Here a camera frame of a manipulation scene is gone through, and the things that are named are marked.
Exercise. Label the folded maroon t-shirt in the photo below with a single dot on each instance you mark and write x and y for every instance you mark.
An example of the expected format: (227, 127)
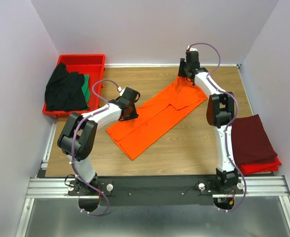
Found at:
(250, 142)

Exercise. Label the aluminium frame rail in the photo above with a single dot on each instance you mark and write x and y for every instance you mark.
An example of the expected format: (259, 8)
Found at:
(187, 149)

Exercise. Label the orange t-shirt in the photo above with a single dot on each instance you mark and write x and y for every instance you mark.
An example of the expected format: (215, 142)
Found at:
(156, 117)

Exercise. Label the folded red t-shirt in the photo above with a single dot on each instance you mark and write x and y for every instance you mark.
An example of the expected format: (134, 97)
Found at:
(253, 168)

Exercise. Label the red plastic bin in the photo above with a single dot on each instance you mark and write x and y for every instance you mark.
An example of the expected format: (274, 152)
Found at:
(86, 64)

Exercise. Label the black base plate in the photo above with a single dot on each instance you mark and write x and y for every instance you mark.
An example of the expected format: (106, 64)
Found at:
(150, 190)

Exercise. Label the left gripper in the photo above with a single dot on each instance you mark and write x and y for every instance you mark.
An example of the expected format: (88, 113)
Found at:
(130, 113)

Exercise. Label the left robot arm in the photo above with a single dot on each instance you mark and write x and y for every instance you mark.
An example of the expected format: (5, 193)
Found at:
(78, 135)

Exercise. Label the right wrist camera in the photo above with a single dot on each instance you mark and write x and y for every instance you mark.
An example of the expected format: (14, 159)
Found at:
(191, 49)

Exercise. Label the green t-shirt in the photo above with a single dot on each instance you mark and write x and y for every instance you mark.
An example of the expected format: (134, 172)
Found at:
(85, 88)

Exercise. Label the black t-shirt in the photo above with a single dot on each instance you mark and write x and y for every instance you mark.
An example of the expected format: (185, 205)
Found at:
(64, 90)

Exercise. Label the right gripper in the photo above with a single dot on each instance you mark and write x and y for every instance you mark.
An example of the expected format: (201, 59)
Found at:
(183, 71)

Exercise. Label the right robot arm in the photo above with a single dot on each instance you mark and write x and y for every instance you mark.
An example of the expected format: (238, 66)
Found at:
(220, 114)

